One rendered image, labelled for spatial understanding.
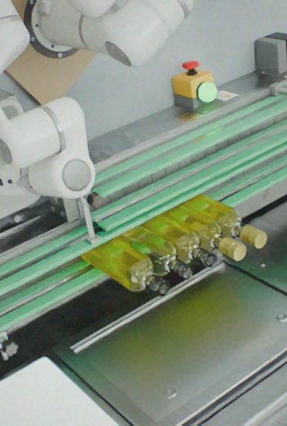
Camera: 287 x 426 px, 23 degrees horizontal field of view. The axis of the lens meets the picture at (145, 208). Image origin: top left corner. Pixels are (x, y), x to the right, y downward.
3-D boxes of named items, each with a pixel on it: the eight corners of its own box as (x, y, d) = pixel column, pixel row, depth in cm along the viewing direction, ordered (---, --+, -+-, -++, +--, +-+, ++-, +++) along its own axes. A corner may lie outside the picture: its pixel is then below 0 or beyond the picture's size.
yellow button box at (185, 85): (174, 103, 167) (194, 110, 162) (170, 73, 164) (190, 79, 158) (195, 94, 171) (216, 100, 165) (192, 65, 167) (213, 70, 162)
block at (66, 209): (49, 214, 148) (66, 225, 143) (39, 174, 143) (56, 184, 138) (63, 207, 149) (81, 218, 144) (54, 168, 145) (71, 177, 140)
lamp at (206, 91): (197, 103, 162) (205, 106, 160) (195, 84, 160) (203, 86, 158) (211, 96, 164) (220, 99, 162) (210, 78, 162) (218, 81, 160)
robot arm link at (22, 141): (12, 33, 113) (75, 147, 113) (-59, 60, 107) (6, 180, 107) (27, 9, 105) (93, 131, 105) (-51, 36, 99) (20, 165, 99)
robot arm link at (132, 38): (66, 29, 124) (116, 39, 112) (112, -23, 127) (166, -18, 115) (96, 67, 130) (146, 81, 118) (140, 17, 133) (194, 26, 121)
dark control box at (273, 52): (255, 69, 180) (279, 75, 174) (253, 39, 177) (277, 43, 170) (277, 60, 184) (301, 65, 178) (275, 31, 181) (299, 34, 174)
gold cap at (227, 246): (219, 256, 138) (234, 264, 135) (217, 240, 137) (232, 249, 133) (232, 249, 140) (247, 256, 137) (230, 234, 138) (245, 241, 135)
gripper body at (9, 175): (24, 205, 115) (0, 201, 125) (76, 182, 120) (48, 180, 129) (9, 162, 113) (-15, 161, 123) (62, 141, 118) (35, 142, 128)
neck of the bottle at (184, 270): (166, 274, 134) (182, 283, 131) (165, 260, 133) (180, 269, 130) (179, 267, 136) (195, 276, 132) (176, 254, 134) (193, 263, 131)
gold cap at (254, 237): (240, 244, 141) (255, 251, 138) (238, 230, 139) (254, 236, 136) (253, 236, 143) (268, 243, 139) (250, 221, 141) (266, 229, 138)
